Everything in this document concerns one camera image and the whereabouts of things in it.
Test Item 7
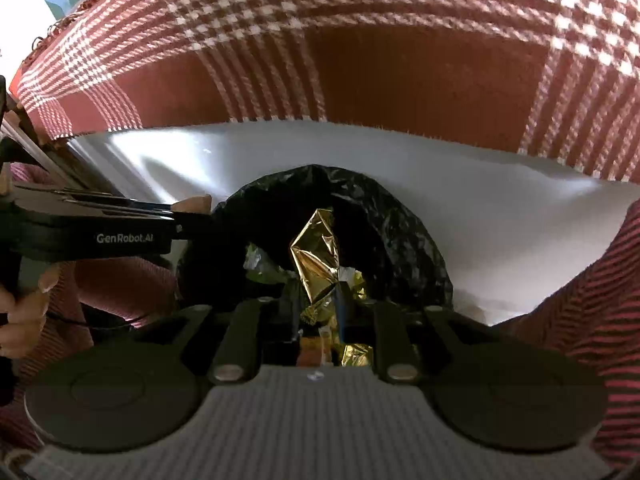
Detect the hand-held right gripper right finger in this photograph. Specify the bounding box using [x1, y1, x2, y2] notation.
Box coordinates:
[335, 280, 501, 386]

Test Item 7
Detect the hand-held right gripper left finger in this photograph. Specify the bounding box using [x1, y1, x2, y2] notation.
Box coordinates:
[132, 282, 306, 386]

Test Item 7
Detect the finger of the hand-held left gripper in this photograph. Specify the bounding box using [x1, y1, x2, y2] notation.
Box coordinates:
[20, 185, 176, 211]
[105, 210, 213, 241]

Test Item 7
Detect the gold foil snack bag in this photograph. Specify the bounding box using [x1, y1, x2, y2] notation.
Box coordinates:
[245, 207, 373, 368]

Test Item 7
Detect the trash bin with black bag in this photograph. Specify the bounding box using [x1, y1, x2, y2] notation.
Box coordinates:
[175, 164, 453, 321]

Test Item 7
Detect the person's left hand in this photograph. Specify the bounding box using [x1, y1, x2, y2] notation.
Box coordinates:
[0, 262, 61, 358]

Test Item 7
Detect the red plaid tablecloth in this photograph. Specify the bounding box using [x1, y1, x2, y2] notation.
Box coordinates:
[10, 0, 640, 183]

